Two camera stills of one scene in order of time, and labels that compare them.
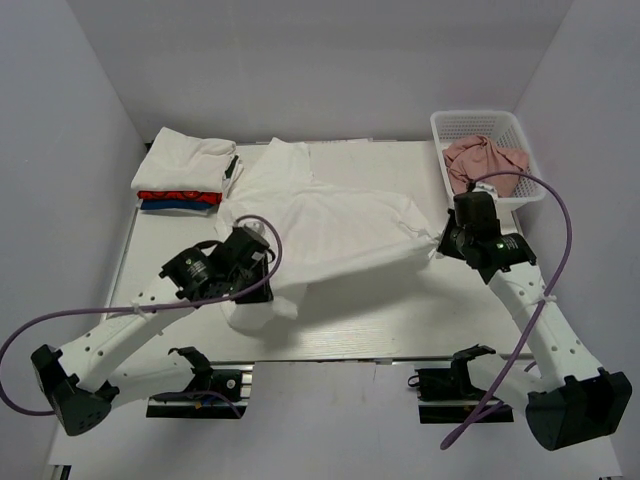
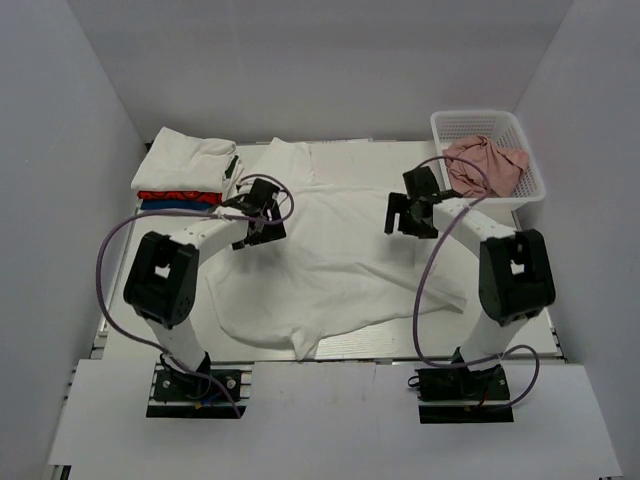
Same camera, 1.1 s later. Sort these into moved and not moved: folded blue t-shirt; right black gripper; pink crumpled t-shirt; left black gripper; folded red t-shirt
Moved: left black gripper; right black gripper
Not moved: folded blue t-shirt; pink crumpled t-shirt; folded red t-shirt
